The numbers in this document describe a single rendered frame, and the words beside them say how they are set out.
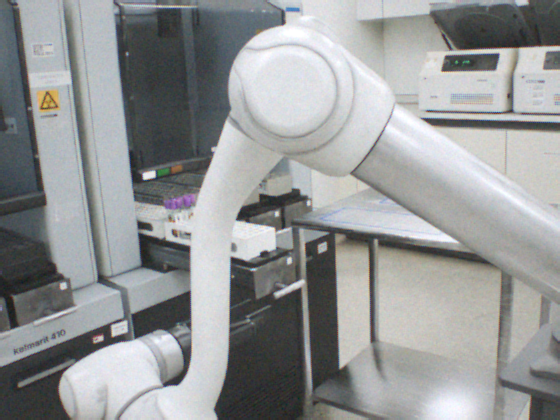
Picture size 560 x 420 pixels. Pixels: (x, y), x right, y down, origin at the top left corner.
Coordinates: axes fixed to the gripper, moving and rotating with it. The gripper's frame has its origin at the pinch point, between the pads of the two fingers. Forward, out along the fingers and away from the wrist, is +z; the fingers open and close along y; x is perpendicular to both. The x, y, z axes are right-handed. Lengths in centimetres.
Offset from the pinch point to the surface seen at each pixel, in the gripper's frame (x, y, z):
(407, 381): 46, 0, 63
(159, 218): -12.0, 42.4, 10.6
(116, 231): -10.7, 45.8, -0.6
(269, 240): -9.8, 9.1, 16.6
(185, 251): -6.0, 29.3, 7.9
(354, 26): -73, 158, 268
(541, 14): -71, 33, 275
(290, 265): -3.6, 5.6, 19.4
